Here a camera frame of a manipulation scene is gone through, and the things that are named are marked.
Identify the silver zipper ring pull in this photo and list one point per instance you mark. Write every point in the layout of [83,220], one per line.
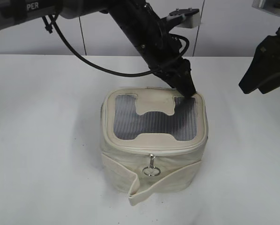
[151,170]

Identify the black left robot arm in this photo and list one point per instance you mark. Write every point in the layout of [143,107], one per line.
[14,12]

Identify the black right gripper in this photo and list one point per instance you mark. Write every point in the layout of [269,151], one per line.
[264,71]

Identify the cream zippered bag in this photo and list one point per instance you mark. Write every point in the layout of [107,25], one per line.
[137,122]

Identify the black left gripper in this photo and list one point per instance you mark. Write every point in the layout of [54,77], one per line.
[146,31]

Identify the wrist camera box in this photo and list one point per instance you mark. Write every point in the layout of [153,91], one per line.
[269,6]
[184,18]

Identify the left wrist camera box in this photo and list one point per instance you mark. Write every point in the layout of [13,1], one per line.
[184,18]

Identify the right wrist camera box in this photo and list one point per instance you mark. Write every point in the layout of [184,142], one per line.
[269,6]

